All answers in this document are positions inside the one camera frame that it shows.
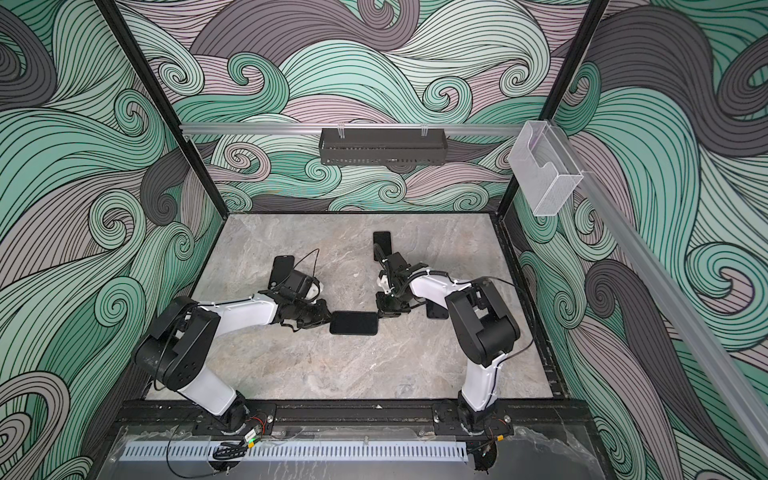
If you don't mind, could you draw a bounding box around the black phone case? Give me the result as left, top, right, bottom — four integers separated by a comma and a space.
268, 255, 295, 289

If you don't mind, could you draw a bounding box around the black phone ribbed back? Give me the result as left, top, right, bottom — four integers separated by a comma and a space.
373, 231, 393, 262

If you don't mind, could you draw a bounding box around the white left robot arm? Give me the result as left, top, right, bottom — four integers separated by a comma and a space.
132, 290, 331, 431

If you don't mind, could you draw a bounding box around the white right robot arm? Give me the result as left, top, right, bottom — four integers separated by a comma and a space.
377, 267, 521, 434

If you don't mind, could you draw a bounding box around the black phone glossy screen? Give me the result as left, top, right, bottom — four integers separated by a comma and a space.
329, 311, 379, 336

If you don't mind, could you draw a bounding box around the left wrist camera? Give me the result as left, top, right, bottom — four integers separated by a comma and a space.
277, 270, 322, 302

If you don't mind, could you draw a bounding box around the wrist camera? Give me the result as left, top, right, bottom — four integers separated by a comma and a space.
377, 253, 427, 296
277, 270, 322, 302

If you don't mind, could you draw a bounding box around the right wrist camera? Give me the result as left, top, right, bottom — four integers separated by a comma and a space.
377, 253, 427, 296

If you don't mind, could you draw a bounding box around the white slotted cable duct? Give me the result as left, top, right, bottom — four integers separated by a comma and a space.
118, 441, 469, 463

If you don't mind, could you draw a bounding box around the black wall tray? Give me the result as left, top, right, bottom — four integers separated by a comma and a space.
319, 129, 448, 166

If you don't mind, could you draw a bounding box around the aluminium back wall rail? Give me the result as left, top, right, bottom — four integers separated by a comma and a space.
179, 122, 523, 137

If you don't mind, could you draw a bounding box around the aluminium wall rail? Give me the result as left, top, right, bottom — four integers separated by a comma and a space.
179, 122, 523, 137
551, 125, 767, 460

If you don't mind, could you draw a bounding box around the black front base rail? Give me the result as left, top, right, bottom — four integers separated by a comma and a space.
116, 399, 591, 437

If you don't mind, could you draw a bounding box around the clear plastic wall bin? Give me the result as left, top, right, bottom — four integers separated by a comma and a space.
507, 121, 583, 217

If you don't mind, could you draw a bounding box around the aluminium right wall rail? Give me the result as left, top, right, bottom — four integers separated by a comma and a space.
551, 125, 767, 460

